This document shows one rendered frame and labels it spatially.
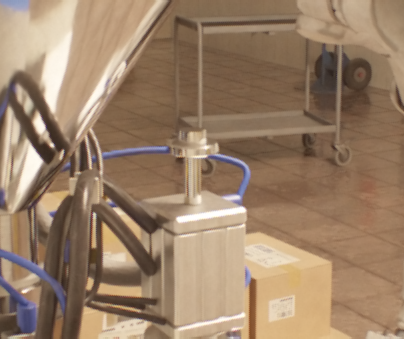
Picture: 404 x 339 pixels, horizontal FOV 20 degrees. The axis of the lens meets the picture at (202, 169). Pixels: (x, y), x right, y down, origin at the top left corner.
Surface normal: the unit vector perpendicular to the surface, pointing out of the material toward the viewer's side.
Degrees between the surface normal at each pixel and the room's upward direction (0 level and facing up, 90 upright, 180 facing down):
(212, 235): 90
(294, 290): 90
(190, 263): 90
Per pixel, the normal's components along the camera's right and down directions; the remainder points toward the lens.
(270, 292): 0.55, 0.20
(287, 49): -0.87, 0.11
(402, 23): 0.32, -0.34
